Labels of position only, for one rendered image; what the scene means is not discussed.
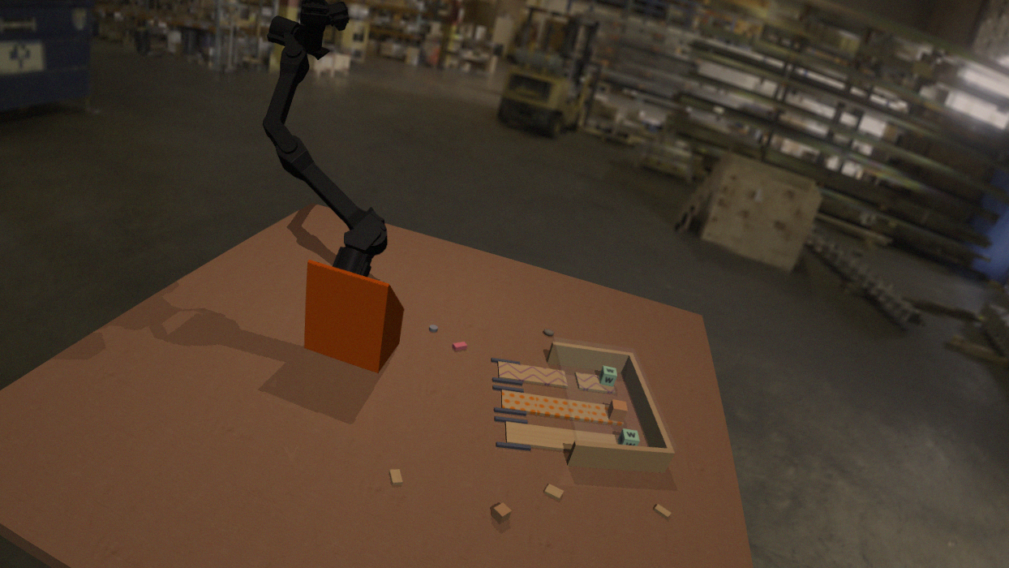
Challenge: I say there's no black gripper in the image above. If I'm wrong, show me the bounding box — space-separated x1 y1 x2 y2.
299 0 330 35

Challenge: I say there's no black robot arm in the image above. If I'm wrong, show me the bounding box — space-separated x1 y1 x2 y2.
263 2 388 277

